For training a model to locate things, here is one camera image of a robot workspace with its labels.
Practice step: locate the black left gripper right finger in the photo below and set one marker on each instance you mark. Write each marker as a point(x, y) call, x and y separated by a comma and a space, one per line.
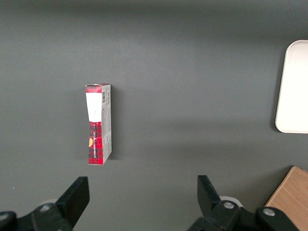
point(211, 207)

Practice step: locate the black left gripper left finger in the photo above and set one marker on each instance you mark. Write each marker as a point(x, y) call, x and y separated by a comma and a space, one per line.
point(69, 207)

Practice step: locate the wooden drawer cabinet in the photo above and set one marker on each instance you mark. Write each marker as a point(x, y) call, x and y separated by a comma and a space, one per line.
point(292, 197)

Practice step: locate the red and grey carton box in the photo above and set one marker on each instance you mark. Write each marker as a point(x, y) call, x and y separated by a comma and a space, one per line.
point(98, 125)

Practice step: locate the beige plastic tray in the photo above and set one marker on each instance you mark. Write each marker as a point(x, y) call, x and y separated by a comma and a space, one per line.
point(294, 89)

